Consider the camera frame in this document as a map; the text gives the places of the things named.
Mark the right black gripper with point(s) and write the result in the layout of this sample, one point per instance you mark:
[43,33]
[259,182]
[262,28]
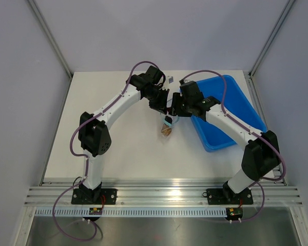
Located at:
[175,109]

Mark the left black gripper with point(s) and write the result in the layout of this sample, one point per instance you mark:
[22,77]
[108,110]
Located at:
[161,106]

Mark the dark blue plum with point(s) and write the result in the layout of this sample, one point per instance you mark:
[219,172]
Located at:
[167,120]

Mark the clear zip top bag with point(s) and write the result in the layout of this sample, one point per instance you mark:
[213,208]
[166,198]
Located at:
[175,119]

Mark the orange fruit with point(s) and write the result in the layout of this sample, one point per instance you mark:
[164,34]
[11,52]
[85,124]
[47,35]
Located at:
[166,130]

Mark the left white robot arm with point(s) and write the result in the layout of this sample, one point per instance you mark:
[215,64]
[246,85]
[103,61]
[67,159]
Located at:
[94,129]

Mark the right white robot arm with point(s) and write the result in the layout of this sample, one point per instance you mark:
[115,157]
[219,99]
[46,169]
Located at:
[260,149]

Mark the right small circuit board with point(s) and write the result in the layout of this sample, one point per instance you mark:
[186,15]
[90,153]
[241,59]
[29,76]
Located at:
[234,212]

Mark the small circuit board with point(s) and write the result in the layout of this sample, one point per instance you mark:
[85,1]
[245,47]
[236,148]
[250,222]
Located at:
[234,212]
[95,211]

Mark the left small circuit board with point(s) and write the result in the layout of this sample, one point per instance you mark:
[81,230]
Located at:
[95,211]

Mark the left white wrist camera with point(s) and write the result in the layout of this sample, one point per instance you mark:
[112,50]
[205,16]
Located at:
[168,80]

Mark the aluminium mounting rail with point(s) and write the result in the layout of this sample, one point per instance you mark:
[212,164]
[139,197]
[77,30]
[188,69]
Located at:
[161,193]

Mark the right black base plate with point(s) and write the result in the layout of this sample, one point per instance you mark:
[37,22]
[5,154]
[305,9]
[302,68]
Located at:
[218,196]

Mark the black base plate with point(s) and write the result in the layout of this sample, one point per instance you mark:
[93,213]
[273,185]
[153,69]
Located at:
[218,196]
[107,196]

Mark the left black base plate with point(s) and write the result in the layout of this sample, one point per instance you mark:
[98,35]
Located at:
[107,196]

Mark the right aluminium frame post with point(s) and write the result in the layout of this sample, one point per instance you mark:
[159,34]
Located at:
[272,36]

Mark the aluminium frame post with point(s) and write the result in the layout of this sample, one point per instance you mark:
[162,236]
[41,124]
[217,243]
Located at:
[272,36]
[35,9]

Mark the white slotted cable duct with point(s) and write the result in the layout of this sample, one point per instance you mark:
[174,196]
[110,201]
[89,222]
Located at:
[134,212]

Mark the left aluminium frame post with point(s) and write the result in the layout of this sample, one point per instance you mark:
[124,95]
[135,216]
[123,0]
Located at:
[35,9]

